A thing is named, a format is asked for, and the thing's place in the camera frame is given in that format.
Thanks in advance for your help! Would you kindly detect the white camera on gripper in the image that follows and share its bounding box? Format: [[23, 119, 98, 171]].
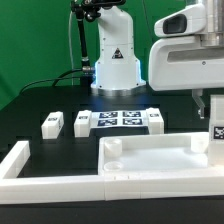
[[154, 3, 206, 38]]

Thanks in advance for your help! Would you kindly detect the marker sheet black white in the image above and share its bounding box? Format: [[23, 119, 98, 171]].
[[91, 110, 148, 128]]

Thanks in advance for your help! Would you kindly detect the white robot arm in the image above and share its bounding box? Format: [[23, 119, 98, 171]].
[[92, 0, 224, 117]]

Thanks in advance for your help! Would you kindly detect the white U-shaped fence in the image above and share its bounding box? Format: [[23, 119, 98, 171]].
[[0, 141, 224, 204]]

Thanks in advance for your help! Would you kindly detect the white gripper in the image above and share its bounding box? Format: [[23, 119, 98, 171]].
[[148, 36, 224, 119]]

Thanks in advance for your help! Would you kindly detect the white desk top tray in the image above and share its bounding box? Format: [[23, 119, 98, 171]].
[[98, 132, 224, 177]]

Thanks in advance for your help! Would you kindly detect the black cable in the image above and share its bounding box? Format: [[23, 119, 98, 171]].
[[19, 68, 96, 95]]

